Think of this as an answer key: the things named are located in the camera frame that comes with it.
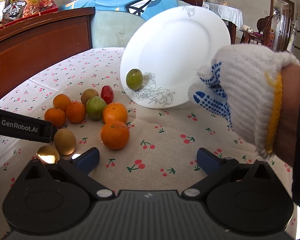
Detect brown kiwi front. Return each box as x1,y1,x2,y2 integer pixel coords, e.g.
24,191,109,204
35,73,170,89
53,128,76,155

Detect brown kiwi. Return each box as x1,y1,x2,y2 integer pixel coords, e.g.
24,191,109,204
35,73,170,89
81,88,99,105
53,128,76,155

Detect large orange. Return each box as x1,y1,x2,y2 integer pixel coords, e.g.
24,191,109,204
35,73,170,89
100,120,130,150
102,102,128,124

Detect small orange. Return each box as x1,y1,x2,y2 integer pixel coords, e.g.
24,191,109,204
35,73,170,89
66,101,86,124
44,108,66,128
53,94,71,112

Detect green round fruit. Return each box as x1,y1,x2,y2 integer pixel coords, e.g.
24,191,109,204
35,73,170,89
85,96,107,121

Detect brown kiwi back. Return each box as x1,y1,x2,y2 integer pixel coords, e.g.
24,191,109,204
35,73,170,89
81,88,99,105

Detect green fruit from plate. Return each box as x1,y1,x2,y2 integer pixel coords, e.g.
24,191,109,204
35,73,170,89
126,69,143,90

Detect white plate with flower drawing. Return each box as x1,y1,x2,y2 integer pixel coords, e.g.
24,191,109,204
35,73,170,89
120,6,230,109

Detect white knit gloved hand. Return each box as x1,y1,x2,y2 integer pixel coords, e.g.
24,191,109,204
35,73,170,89
188,44,299,159

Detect shiny golden kiwi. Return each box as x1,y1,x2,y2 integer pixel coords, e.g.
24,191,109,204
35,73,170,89
36,145,60,164

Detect cherry print tablecloth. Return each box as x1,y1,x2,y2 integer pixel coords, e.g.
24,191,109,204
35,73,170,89
0,47,298,238

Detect dark wooden side cabinet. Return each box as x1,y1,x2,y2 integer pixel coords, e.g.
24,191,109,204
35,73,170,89
0,7,95,99

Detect green sofa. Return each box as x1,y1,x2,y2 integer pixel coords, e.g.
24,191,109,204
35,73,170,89
90,10,146,48

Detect dark wooden chair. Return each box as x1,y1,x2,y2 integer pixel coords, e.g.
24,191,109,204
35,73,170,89
240,15,274,46

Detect dining table white cloth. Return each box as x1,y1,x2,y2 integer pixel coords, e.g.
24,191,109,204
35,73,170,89
202,1,243,44

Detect blue blanket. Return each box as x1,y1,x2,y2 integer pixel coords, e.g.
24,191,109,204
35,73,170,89
58,0,178,21

